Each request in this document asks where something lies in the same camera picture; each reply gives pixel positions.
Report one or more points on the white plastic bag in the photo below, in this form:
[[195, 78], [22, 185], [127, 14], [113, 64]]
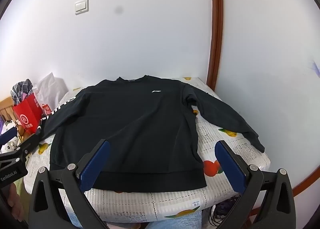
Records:
[[53, 91]]

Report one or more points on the wooden headboard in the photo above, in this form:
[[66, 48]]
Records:
[[6, 109]]

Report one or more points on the brown wooden baseboard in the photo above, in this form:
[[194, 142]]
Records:
[[307, 182]]

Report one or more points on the olive green cloth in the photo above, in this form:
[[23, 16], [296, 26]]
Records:
[[20, 186]]

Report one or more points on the plaid cloth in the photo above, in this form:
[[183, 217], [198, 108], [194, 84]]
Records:
[[21, 90]]

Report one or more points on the purple wall sticker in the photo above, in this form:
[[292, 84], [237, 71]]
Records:
[[315, 67]]

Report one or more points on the black sweatshirt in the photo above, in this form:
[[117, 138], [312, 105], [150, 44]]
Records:
[[125, 131]]

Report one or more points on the red paper bag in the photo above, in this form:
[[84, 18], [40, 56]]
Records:
[[26, 115]]

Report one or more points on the fruit print bed cover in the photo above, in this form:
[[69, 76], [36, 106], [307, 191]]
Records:
[[175, 201]]

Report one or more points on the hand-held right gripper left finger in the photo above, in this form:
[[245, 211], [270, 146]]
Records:
[[95, 164]]

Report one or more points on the light blue towel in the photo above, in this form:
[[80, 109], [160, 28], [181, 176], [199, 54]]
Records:
[[175, 222]]

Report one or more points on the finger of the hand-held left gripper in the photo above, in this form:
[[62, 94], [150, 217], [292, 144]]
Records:
[[7, 136], [28, 144]]

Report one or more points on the brown wooden door frame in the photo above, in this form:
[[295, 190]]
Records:
[[215, 31]]

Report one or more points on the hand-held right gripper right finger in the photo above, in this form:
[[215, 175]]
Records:
[[230, 166]]

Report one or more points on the white light switch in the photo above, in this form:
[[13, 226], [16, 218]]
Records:
[[81, 6]]

